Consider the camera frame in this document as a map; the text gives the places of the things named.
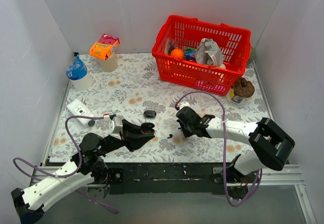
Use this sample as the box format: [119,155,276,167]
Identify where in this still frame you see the long black earbud charging case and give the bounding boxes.
[143,110,156,119]

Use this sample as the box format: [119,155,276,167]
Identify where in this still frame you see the black case with gold line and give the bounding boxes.
[140,123,155,134]

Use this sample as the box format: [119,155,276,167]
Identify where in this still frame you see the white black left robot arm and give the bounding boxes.
[11,115,155,223]

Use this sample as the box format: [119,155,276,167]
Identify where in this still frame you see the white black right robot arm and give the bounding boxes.
[176,106,295,183]

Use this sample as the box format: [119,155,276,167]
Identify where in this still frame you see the floral patterned table mat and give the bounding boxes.
[64,53,269,163]

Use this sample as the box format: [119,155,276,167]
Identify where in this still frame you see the white tube black cap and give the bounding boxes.
[66,99,95,127]

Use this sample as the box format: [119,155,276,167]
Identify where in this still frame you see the blue green snack packet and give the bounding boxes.
[183,47,196,62]

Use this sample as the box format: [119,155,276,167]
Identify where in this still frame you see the crumpled grey white bag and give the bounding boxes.
[196,38,224,67]

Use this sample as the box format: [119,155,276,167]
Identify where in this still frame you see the orange fruit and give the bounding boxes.
[170,48,184,59]

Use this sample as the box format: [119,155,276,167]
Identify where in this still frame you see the beige paper cup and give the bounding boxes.
[99,52,118,72]

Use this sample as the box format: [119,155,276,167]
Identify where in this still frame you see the clear dark snack packet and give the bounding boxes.
[165,38,177,55]

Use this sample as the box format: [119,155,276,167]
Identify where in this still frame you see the white bottle blue cap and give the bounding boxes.
[66,55,93,91]

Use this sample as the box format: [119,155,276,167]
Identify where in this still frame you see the red plastic shopping basket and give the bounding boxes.
[151,15,251,96]

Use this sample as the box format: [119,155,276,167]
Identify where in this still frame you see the orange pink snack pack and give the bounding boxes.
[89,34,120,60]

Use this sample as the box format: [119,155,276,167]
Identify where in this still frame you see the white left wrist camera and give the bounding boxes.
[103,114,123,140]

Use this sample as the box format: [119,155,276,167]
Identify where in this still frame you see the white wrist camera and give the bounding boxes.
[175,102,190,110]
[103,114,123,140]

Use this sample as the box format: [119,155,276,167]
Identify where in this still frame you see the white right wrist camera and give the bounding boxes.
[175,102,190,110]

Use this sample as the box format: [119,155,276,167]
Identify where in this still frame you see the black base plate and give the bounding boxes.
[87,162,250,201]

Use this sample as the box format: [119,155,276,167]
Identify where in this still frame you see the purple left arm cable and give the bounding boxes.
[13,115,119,214]

